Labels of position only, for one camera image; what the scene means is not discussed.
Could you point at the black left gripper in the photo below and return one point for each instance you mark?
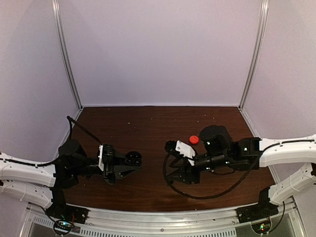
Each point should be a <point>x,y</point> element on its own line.
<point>113,162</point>

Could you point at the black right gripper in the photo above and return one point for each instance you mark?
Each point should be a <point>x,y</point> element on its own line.
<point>186,171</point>

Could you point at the small black clip object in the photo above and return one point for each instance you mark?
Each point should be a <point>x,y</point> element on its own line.
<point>133,158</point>

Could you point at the orange earbud charging case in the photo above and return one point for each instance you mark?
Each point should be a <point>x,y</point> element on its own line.
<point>194,139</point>

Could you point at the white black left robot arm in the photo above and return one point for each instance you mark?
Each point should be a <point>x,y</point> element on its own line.
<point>42,183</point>

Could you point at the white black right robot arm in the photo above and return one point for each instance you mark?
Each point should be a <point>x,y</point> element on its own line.
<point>253,153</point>

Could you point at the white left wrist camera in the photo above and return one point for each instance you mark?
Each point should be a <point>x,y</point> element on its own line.
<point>100,156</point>

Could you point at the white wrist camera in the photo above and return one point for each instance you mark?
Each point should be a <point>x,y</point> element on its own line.
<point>100,156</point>
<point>186,151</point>

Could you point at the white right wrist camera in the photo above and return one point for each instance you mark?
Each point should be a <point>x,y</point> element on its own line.
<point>186,151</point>

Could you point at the aluminium front rail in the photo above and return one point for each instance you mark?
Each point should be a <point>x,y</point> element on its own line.
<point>221,222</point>

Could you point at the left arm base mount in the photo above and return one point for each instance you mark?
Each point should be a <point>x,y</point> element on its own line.
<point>64,216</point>

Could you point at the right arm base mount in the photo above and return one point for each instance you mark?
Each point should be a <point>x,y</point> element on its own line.
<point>259,214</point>

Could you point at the left aluminium corner post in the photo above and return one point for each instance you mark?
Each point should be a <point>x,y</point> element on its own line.
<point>64,53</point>

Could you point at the aluminium corner post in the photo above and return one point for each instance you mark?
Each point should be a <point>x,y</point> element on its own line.
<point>64,53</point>
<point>263,17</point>

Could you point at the right aluminium corner post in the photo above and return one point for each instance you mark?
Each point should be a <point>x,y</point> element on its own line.
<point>263,17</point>

